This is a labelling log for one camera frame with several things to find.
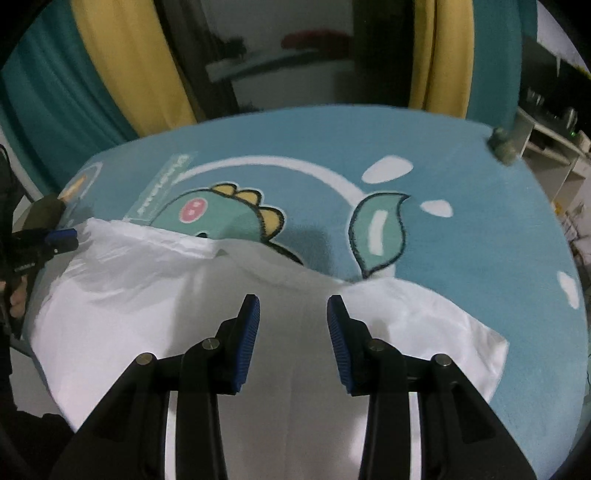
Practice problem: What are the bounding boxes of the blue dinosaur print blanket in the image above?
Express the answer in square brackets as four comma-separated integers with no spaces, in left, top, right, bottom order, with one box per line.
[25,107,585,480]

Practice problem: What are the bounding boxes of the small olive green object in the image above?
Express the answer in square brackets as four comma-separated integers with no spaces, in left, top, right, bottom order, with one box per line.
[489,128,520,167]

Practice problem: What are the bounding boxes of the person's left hand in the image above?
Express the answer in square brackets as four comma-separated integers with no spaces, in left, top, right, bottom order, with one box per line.
[8,281,29,320]

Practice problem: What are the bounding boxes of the glass window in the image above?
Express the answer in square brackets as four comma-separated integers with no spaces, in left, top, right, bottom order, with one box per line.
[157,0,416,123]

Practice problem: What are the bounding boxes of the yellow curtain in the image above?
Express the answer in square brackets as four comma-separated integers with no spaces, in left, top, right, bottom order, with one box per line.
[74,0,199,139]
[409,0,476,121]

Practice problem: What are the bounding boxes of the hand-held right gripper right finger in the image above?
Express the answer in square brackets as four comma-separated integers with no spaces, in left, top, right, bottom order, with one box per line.
[327,295,539,480]

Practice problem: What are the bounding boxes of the white desk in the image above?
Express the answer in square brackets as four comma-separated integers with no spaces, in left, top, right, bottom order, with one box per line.
[510,106,591,232]

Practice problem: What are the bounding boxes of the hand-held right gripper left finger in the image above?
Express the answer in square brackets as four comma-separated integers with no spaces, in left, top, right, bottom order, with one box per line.
[48,294,262,480]

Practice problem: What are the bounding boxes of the white hooded jacket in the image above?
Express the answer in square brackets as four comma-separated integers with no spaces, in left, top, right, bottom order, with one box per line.
[25,217,509,480]

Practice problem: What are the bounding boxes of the teal curtain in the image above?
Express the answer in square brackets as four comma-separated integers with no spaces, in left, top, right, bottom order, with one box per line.
[466,0,539,134]
[0,7,139,199]

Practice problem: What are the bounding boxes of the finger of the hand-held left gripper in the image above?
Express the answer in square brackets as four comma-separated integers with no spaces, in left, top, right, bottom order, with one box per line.
[39,240,80,254]
[13,228,78,244]

